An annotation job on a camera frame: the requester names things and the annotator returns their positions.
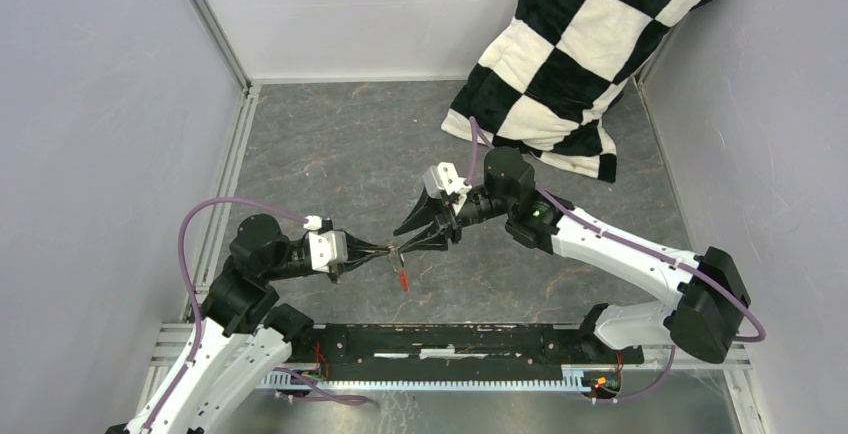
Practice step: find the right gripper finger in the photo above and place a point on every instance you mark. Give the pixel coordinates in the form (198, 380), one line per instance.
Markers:
(423, 214)
(431, 234)

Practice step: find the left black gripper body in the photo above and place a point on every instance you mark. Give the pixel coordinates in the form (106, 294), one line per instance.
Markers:
(336, 273)

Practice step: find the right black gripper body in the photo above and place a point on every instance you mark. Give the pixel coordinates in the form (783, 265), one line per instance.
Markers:
(471, 212)

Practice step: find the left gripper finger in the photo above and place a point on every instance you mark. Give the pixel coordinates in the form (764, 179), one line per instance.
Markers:
(359, 248)
(361, 259)

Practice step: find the metal key holder plate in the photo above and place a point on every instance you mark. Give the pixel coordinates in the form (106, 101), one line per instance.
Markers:
(395, 258)

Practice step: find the red key tag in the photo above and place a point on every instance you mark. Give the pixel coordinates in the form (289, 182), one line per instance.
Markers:
(403, 280)

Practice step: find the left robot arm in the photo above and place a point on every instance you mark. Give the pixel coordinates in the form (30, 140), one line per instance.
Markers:
(242, 331)

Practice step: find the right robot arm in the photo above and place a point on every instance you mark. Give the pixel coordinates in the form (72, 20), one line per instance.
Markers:
(699, 300)

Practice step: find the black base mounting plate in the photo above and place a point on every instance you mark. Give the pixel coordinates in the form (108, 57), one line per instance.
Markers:
(454, 352)

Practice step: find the black white checkered blanket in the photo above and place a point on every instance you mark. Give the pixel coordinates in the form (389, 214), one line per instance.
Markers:
(545, 82)

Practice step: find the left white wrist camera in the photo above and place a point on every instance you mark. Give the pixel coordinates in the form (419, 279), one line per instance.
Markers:
(319, 244)

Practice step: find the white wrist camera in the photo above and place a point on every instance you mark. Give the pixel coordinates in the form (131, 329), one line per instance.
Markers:
(319, 244)
(442, 182)

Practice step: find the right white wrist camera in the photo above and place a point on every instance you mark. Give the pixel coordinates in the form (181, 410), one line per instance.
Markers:
(442, 182)

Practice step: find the slotted cable duct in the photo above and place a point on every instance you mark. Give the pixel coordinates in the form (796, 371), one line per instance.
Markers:
(570, 381)

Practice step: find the aluminium frame rail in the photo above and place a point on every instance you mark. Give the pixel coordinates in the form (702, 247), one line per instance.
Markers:
(215, 31)

